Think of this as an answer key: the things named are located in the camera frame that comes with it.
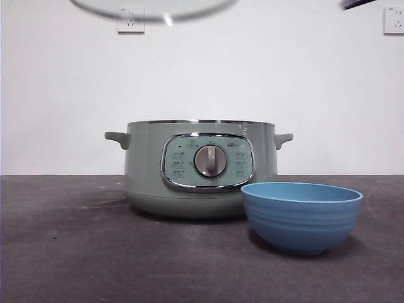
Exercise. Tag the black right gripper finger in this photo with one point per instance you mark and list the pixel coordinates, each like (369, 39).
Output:
(355, 3)

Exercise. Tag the white wall socket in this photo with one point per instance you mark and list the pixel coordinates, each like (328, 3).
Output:
(131, 26)
(394, 20)

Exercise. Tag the pale green electric steamer pot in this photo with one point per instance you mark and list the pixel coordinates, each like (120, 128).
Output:
(148, 176)

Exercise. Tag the blue ribbed bowl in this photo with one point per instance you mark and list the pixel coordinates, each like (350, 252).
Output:
(300, 224)

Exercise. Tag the glass lid with green knob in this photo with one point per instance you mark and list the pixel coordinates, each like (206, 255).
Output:
(151, 9)

